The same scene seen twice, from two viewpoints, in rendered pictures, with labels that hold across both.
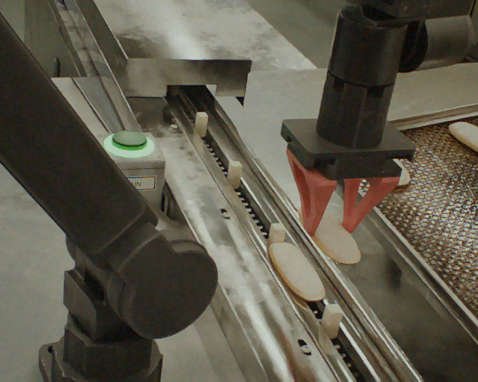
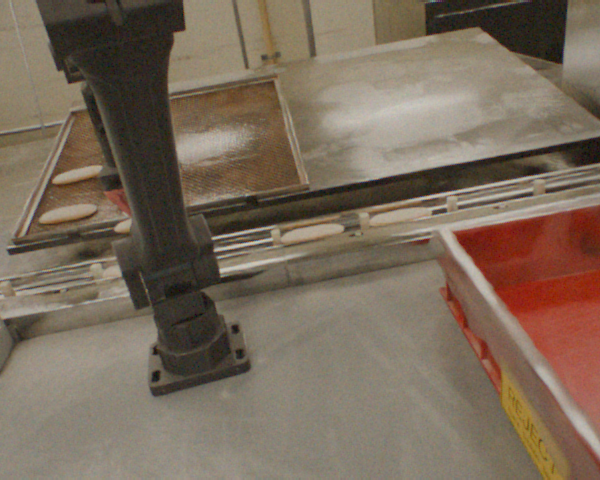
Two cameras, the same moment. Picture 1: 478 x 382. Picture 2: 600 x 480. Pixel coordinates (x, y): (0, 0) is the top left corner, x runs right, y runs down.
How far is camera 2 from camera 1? 0.55 m
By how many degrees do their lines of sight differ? 59
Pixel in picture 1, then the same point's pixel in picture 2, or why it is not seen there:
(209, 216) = (59, 298)
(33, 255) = (20, 415)
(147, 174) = not seen: outside the picture
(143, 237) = (199, 221)
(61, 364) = (195, 350)
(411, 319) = not seen: hidden behind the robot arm
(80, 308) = (182, 308)
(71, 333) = (191, 324)
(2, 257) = (10, 435)
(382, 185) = not seen: hidden behind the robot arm
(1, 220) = not seen: outside the picture
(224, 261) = (116, 290)
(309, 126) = (111, 169)
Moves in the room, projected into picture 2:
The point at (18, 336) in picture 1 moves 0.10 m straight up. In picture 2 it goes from (122, 411) to (92, 343)
